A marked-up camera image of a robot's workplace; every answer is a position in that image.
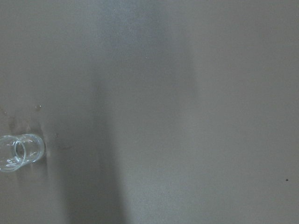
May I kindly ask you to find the small clear glass cup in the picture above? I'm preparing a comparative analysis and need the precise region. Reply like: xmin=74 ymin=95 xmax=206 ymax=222
xmin=0 ymin=133 xmax=46 ymax=173

